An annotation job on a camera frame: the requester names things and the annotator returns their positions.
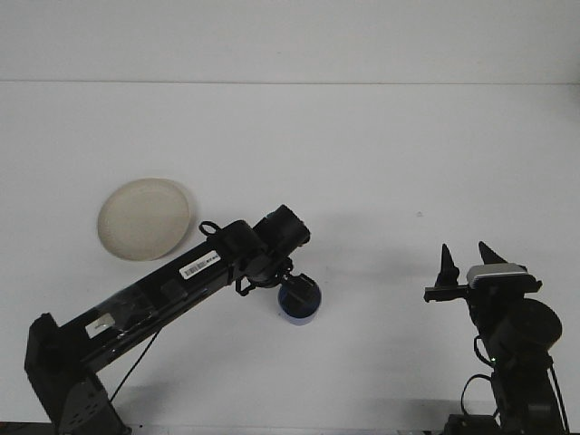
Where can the pale blue cup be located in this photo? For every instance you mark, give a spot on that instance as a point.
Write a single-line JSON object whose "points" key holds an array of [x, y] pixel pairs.
{"points": [[301, 317]]}

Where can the pale round plate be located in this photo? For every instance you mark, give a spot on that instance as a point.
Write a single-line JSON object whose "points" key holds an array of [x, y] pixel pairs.
{"points": [[140, 217]]}

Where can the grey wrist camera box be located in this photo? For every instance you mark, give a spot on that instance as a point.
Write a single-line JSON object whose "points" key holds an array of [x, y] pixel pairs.
{"points": [[498, 274]]}

